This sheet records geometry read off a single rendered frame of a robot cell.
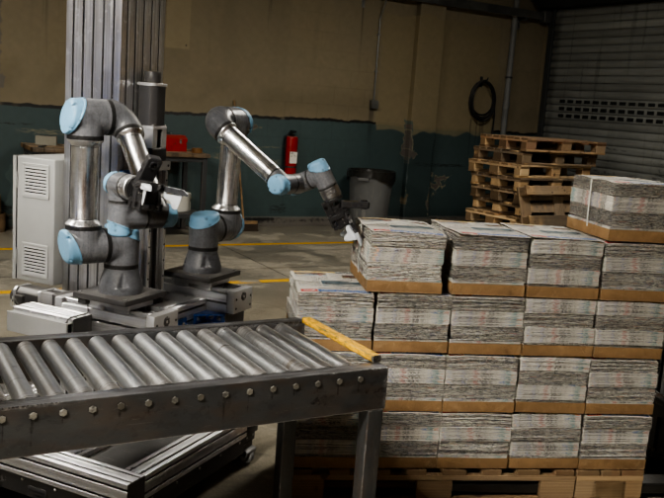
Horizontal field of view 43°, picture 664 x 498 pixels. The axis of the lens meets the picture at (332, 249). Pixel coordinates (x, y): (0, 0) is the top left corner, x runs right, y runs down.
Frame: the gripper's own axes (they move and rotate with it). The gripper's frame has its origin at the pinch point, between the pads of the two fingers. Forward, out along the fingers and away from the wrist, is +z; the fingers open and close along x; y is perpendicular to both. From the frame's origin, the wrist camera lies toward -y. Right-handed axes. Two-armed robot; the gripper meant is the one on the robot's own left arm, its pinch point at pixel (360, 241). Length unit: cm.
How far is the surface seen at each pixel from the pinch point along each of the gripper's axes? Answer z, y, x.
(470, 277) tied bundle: 26.9, -30.2, 18.2
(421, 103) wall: 49, -213, -764
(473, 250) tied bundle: 18.2, -35.4, 17.9
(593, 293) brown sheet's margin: 55, -71, 18
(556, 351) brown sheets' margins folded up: 69, -49, 18
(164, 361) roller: -17, 69, 95
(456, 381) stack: 61, -9, 19
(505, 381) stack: 71, -26, 19
